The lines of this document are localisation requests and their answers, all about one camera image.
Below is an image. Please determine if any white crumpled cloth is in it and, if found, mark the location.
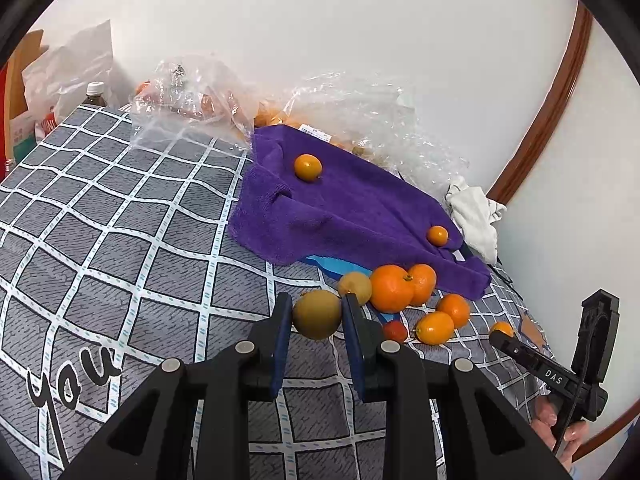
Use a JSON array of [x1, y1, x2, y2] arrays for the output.
[[445, 175, 508, 266]]

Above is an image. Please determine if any yellowish round fruit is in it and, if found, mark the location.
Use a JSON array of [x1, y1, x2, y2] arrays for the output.
[[338, 271, 373, 306]]

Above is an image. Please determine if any small orange mandarin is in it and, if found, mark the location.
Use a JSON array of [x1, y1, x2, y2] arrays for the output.
[[436, 293, 471, 330]]

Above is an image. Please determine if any white plastic bag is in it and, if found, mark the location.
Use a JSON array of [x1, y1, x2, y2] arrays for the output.
[[22, 20, 116, 121]]

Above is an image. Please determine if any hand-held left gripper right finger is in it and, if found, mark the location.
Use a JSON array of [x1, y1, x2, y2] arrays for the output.
[[342, 293, 576, 480]]

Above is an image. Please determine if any round orange kumquat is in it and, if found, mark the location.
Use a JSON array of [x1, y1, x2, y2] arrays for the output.
[[293, 153, 323, 182]]

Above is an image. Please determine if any red can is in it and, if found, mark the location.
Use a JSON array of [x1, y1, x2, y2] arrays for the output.
[[35, 112, 61, 141]]

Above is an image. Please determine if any purple towel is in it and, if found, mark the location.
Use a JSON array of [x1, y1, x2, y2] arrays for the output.
[[227, 124, 493, 298]]

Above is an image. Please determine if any large mandarin with stem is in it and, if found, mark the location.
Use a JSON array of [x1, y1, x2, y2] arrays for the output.
[[369, 264, 415, 313]]

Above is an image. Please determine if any brown bottle with white cap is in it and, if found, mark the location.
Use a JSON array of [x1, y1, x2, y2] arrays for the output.
[[82, 81, 108, 108]]

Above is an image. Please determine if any cardboard box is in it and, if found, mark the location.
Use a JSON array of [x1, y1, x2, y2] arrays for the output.
[[5, 30, 48, 161]]

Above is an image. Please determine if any clear plastic bag with label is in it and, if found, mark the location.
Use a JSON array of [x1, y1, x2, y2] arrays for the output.
[[255, 72, 471, 201]]

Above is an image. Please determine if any blue flat item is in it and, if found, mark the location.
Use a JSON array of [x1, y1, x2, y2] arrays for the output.
[[305, 254, 401, 328]]

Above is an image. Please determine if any pile of bagged kumquats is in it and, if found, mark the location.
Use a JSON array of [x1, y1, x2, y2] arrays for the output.
[[254, 102, 366, 156]]

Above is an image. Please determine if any oval orange kumquat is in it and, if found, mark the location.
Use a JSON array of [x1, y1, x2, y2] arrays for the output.
[[414, 311, 456, 345]]

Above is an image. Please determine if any brown-green round fruit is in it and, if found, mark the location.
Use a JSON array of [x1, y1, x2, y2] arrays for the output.
[[292, 290, 344, 340]]

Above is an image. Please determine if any green and white carton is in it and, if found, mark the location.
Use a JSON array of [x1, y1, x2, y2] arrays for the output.
[[10, 105, 56, 166]]

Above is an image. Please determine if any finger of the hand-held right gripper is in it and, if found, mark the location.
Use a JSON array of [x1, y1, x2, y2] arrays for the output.
[[488, 331, 532, 365]]

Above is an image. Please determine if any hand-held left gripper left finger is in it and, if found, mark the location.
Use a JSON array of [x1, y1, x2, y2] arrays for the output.
[[60, 292, 294, 480]]

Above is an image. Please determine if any person's right hand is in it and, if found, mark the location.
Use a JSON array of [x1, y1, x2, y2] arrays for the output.
[[531, 397, 590, 461]]

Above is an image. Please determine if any curved wooden trim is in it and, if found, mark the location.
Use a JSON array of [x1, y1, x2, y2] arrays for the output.
[[485, 0, 640, 466]]

